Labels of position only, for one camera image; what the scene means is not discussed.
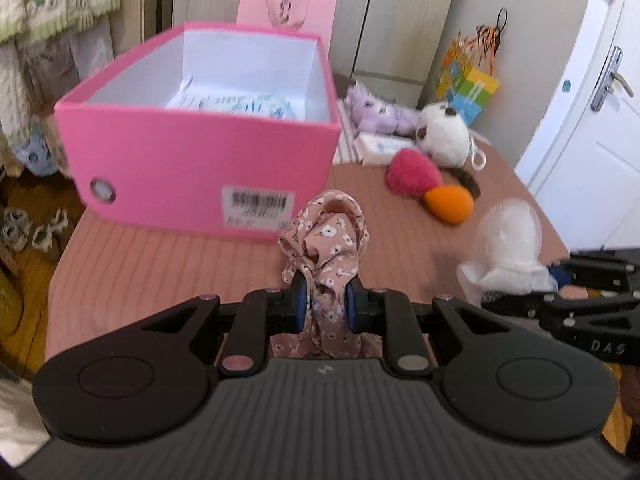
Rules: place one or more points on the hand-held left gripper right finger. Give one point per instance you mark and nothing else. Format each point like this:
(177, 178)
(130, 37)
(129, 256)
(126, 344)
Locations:
(353, 305)

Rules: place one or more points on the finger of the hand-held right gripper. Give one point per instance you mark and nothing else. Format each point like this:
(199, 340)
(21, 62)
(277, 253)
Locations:
(595, 272)
(520, 305)

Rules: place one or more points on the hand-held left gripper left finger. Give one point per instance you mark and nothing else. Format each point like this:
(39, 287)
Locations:
(300, 305)

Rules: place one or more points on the pink floral cloth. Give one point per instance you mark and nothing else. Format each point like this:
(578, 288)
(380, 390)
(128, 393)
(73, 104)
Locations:
(327, 255)

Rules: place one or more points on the white mesh bath pouf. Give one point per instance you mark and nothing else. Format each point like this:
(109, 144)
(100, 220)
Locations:
(510, 247)

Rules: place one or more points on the orange fuzzy ball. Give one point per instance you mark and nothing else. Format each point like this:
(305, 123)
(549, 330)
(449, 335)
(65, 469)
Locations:
(447, 204)

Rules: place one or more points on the pink fluffy puff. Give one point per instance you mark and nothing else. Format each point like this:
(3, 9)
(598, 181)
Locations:
(412, 172)

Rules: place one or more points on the white tissue pack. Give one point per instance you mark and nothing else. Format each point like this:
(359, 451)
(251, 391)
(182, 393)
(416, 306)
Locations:
(382, 147)

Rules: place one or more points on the pink cardboard box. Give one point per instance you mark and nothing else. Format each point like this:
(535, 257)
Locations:
(200, 160)

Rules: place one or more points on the purple plush toy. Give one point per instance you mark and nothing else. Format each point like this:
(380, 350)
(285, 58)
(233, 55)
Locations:
(375, 112)

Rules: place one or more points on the white door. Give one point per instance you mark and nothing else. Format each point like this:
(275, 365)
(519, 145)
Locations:
(600, 150)

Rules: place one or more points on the patchwork striped bed cover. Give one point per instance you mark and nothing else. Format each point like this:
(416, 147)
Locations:
(160, 270)

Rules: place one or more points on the colourful gift bag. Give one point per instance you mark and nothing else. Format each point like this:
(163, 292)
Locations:
(467, 90)

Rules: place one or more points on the grey cabinet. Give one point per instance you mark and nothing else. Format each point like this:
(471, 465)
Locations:
(540, 35)

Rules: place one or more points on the pair of baby shoes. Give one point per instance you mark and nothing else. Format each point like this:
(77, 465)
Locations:
(35, 227)

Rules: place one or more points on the beige wardrobe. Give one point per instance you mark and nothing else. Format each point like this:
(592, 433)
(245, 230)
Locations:
(390, 20)

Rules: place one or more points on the pink tote bag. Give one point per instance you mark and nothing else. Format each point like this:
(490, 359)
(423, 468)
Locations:
(295, 7)

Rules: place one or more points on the hanging quilted blankets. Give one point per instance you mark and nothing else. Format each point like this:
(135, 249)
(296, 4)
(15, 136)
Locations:
(45, 35)

